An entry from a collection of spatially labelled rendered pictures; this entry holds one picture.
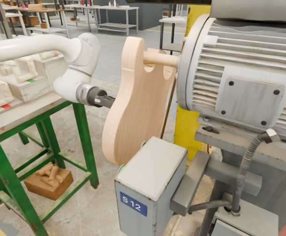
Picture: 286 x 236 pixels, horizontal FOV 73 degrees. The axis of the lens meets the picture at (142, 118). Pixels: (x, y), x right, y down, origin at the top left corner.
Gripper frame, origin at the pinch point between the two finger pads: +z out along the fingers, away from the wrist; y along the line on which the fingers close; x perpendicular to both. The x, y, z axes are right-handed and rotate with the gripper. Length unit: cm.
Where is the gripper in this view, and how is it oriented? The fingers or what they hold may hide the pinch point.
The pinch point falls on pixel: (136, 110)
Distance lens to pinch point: 69.7
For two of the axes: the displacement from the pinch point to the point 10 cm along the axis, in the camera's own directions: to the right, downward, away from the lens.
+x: 2.4, -9.5, -1.8
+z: 8.5, 3.0, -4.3
